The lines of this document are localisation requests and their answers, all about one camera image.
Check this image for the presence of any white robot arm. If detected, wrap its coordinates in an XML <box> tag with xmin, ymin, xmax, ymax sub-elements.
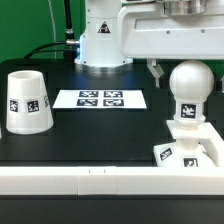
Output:
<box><xmin>75</xmin><ymin>0</ymin><xmax>224</xmax><ymax>78</ymax></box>

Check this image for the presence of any white marker sheet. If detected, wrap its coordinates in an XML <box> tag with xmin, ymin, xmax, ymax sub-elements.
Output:
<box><xmin>53</xmin><ymin>90</ymin><xmax>147</xmax><ymax>109</ymax></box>

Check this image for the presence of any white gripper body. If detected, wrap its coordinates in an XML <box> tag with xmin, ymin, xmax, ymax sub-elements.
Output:
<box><xmin>118</xmin><ymin>2</ymin><xmax>224</xmax><ymax>60</ymax></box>

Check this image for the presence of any white lamp shade cone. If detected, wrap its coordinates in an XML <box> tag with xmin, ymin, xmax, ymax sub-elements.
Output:
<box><xmin>6</xmin><ymin>70</ymin><xmax>53</xmax><ymax>134</ymax></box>

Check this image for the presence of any black cable with connector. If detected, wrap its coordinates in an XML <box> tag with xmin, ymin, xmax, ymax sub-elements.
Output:
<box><xmin>23</xmin><ymin>38</ymin><xmax>81</xmax><ymax>61</ymax></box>

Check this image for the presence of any white lamp base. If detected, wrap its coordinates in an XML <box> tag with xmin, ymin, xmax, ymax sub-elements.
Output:
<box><xmin>153</xmin><ymin>120</ymin><xmax>215</xmax><ymax>169</ymax></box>

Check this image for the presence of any white fence bar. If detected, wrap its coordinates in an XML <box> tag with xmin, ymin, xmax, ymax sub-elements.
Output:
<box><xmin>198</xmin><ymin>122</ymin><xmax>224</xmax><ymax>168</ymax></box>
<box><xmin>0</xmin><ymin>167</ymin><xmax>224</xmax><ymax>196</ymax></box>

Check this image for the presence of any white lamp bulb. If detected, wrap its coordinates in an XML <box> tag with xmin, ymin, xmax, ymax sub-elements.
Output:
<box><xmin>169</xmin><ymin>60</ymin><xmax>214</xmax><ymax>129</ymax></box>

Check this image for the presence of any white right fence bar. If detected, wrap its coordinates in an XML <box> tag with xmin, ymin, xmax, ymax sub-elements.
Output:
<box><xmin>198</xmin><ymin>122</ymin><xmax>224</xmax><ymax>168</ymax></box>

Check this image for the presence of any white front fence bar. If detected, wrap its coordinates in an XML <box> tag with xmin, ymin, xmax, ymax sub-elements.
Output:
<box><xmin>0</xmin><ymin>167</ymin><xmax>224</xmax><ymax>196</ymax></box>

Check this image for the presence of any black upright cable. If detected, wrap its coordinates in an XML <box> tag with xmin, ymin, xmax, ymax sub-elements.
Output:
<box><xmin>63</xmin><ymin>0</ymin><xmax>75</xmax><ymax>41</ymax></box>

